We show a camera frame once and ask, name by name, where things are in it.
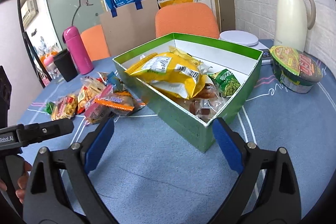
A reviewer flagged person left hand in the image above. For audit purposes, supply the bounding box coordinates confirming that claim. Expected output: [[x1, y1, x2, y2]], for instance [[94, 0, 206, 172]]
[[15, 161, 32, 203]]

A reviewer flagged green peas snack bag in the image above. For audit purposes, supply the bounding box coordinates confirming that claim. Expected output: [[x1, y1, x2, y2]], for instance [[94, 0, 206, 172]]
[[209, 69, 240, 97]]

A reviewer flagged brown paper bag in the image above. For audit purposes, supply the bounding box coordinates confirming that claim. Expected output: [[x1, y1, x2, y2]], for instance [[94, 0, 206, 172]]
[[100, 0, 158, 56]]

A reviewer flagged pink thermos bottle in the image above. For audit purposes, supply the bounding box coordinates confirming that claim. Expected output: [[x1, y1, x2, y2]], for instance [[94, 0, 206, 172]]
[[63, 26, 94, 75]]

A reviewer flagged black cup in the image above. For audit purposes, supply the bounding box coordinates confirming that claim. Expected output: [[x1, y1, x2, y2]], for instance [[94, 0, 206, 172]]
[[54, 49, 78, 82]]

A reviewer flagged orange wafer packet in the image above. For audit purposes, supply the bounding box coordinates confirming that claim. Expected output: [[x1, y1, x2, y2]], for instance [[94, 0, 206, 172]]
[[94, 91, 146, 116]]

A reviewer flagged pink snack packet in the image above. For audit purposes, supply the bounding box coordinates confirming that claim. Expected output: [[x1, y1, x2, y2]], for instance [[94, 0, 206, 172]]
[[84, 84, 113, 124]]

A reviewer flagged yellow peanut snack packet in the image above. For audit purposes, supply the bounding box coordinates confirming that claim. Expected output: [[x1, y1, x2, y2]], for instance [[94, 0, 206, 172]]
[[45, 93, 78, 121]]

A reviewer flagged yellow chips bag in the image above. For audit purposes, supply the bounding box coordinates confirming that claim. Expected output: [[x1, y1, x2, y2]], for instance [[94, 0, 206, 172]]
[[125, 46, 209, 100]]

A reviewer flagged orange red snack packet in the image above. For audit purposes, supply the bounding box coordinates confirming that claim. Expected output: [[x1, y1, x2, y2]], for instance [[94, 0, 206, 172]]
[[77, 76, 106, 114]]

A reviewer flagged orange chair centre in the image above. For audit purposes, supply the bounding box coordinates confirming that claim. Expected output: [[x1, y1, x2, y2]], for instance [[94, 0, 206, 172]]
[[155, 2, 220, 39]]

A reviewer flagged small pink lid bottle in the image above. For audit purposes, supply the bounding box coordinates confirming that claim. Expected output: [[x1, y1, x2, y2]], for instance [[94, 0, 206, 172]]
[[43, 55, 63, 83]]

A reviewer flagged cream thermal jug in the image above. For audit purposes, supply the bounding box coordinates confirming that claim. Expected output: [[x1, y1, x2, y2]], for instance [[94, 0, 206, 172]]
[[274, 0, 317, 52]]

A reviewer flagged clear packet dark snack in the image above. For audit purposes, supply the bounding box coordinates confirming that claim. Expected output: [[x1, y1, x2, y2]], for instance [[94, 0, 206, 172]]
[[179, 84, 226, 122]]

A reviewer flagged green cardboard box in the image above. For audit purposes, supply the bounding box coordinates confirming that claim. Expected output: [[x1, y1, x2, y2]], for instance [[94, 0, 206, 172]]
[[113, 33, 262, 152]]

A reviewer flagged white kitchen scale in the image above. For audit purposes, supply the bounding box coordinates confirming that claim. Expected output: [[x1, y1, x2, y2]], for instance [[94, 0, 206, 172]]
[[219, 30, 272, 65]]

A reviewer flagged instant noodle bowl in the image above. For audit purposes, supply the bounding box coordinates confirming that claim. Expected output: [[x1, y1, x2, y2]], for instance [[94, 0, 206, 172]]
[[270, 46, 323, 94]]

